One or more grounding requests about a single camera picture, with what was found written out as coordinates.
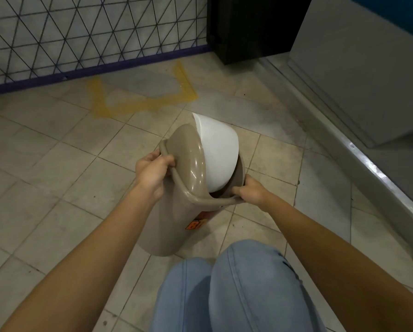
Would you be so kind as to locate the person's left forearm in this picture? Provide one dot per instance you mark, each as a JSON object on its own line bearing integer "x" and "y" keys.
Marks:
{"x": 85, "y": 262}

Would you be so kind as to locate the person's left thumb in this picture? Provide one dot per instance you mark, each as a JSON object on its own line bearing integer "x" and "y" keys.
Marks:
{"x": 168, "y": 162}

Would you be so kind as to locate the beige plastic trash bin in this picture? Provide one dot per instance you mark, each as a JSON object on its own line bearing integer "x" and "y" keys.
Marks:
{"x": 171, "y": 228}

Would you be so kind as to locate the beige trash bin lid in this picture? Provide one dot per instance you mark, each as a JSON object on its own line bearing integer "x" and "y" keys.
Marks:
{"x": 188, "y": 162}

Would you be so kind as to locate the person's right thumb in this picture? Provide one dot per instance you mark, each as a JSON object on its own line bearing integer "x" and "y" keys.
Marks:
{"x": 240, "y": 193}

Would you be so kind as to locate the grey door panel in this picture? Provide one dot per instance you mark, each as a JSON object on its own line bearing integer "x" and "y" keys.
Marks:
{"x": 365, "y": 65}

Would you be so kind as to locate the person's right hand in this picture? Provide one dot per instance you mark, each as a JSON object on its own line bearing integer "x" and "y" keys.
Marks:
{"x": 256, "y": 193}

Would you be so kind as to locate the metal door threshold rail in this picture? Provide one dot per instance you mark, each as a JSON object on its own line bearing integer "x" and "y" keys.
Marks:
{"x": 348, "y": 141}

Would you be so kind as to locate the black cabinet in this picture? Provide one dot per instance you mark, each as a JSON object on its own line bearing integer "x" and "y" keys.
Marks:
{"x": 254, "y": 25}

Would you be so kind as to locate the person's left hand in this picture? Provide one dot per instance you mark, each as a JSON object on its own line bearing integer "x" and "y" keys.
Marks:
{"x": 151, "y": 176}

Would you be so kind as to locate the light blue jeans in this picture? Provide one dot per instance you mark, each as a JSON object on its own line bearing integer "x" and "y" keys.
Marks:
{"x": 241, "y": 293}

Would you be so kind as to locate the white swing flap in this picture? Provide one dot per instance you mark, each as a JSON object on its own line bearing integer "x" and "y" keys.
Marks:
{"x": 220, "y": 152}

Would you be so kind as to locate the person's right forearm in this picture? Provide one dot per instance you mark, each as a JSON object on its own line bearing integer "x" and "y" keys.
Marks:
{"x": 341, "y": 266}

